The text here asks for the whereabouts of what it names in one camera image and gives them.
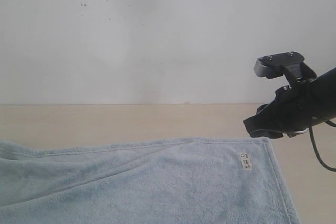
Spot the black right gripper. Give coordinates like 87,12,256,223
243,85,318,138

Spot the light blue terry towel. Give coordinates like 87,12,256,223
1,137,300,223

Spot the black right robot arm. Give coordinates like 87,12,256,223
244,69,335,138

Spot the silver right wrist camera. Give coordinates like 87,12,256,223
254,51,317,87

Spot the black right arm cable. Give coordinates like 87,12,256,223
308,120,336,172

